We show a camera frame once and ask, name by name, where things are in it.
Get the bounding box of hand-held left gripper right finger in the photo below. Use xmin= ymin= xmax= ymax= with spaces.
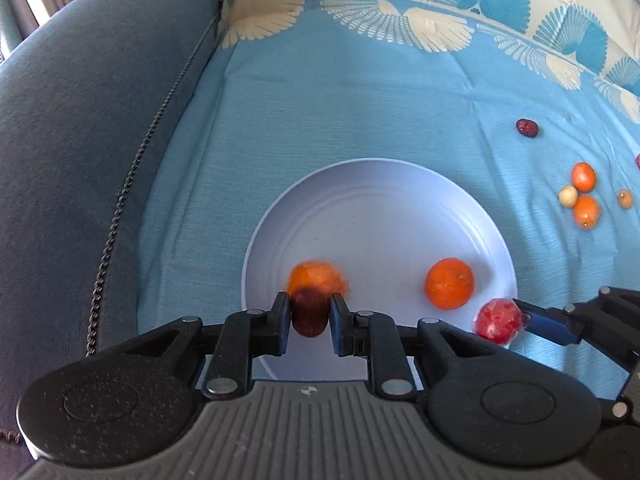
xmin=329 ymin=292 xmax=502 ymax=401

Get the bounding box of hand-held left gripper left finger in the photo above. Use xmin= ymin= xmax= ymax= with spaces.
xmin=115 ymin=291 xmax=292 ymax=401

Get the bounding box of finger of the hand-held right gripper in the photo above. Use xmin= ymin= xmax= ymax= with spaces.
xmin=520 ymin=305 xmax=640 ymax=378
xmin=513 ymin=286 xmax=640 ymax=328

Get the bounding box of red fruit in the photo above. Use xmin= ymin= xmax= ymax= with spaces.
xmin=473 ymin=297 xmax=525 ymax=346

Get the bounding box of orange mandarin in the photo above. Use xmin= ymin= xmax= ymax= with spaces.
xmin=424 ymin=257 xmax=475 ymax=310
xmin=285 ymin=259 xmax=351 ymax=301

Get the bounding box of white round plate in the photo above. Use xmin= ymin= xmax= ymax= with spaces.
xmin=241 ymin=158 xmax=518 ymax=383

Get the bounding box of small orange kumquat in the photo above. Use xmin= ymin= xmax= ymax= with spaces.
xmin=571 ymin=162 xmax=597 ymax=193
xmin=572 ymin=195 xmax=601 ymax=231

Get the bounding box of blue printed cloth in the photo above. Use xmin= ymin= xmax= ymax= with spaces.
xmin=134 ymin=0 xmax=640 ymax=396

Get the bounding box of grey-blue sofa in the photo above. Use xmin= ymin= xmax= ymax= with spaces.
xmin=0 ymin=0 xmax=236 ymax=480

